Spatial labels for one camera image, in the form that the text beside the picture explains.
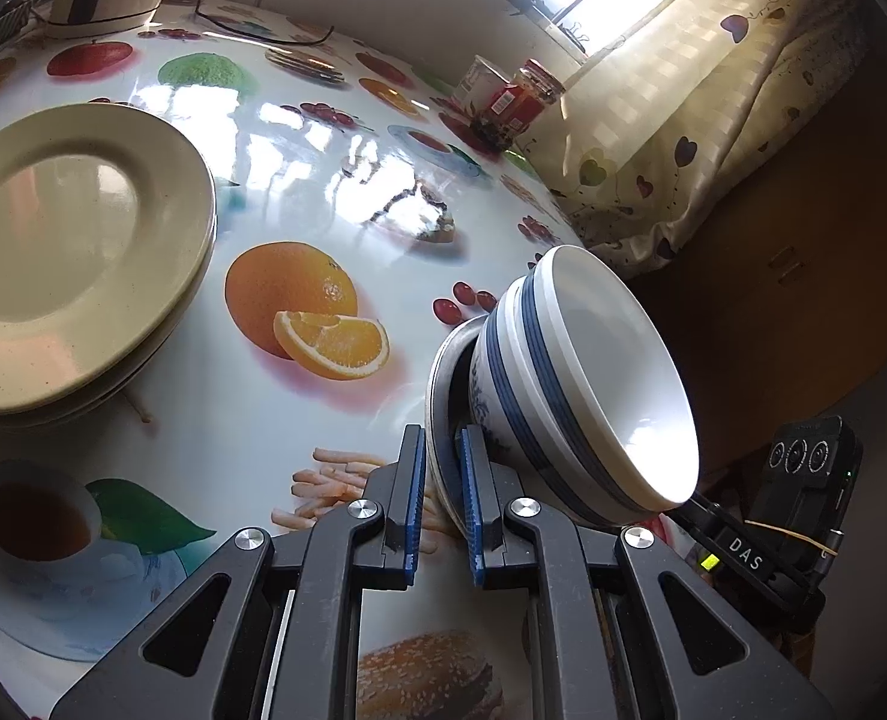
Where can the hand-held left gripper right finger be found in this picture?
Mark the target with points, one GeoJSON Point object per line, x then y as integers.
{"type": "Point", "coordinates": [470, 510]}

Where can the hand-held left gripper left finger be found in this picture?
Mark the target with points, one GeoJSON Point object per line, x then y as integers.
{"type": "Point", "coordinates": [413, 495]}

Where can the small grey rimmed plate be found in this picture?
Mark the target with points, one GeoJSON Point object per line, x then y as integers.
{"type": "Point", "coordinates": [443, 390]}

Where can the white blue striped bowl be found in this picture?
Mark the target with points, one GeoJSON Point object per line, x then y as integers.
{"type": "Point", "coordinates": [511, 360]}
{"type": "Point", "coordinates": [623, 390]}

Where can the beige ceramic plate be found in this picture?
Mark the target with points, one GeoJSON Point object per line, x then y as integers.
{"type": "Point", "coordinates": [76, 240]}
{"type": "Point", "coordinates": [125, 382]}

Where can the brown wooden cabinet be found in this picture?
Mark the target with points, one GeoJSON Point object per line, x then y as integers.
{"type": "Point", "coordinates": [788, 300]}

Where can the fruit print tablecloth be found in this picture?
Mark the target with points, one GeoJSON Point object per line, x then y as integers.
{"type": "Point", "coordinates": [301, 187]}

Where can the red label glass jar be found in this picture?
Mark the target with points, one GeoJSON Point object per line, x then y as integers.
{"type": "Point", "coordinates": [522, 101]}

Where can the heart print curtain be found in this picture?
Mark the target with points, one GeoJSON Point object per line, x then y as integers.
{"type": "Point", "coordinates": [676, 90]}

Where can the cream kettle base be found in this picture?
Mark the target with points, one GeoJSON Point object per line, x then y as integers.
{"type": "Point", "coordinates": [98, 21]}

